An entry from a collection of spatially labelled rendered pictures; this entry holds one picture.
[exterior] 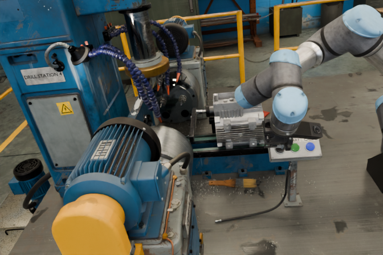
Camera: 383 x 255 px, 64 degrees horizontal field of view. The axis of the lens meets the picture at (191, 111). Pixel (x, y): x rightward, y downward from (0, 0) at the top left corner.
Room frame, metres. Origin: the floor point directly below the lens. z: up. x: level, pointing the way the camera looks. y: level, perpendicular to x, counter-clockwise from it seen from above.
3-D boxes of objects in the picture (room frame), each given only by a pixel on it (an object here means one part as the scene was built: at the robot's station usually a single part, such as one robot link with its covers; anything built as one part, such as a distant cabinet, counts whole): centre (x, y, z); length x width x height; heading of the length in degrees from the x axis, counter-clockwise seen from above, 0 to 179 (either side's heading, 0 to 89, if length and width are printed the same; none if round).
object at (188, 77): (1.51, 0.07, 1.04); 0.41 x 0.25 x 0.25; 172
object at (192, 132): (1.20, 0.00, 1.01); 0.26 x 0.04 x 0.03; 172
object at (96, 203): (0.55, 0.16, 1.16); 0.33 x 0.26 x 0.42; 172
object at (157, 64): (1.19, 0.15, 1.43); 0.18 x 0.18 x 0.48
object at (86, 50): (0.98, 0.37, 1.46); 0.18 x 0.11 x 0.13; 82
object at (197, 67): (1.77, 0.03, 0.99); 0.35 x 0.31 x 0.37; 172
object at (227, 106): (1.15, -0.16, 1.11); 0.12 x 0.11 x 0.07; 82
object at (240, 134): (1.14, -0.20, 1.01); 0.20 x 0.19 x 0.19; 82
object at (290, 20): (5.63, -1.96, 0.41); 0.52 x 0.47 x 0.82; 85
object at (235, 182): (1.01, -0.13, 0.80); 0.21 x 0.05 x 0.01; 77
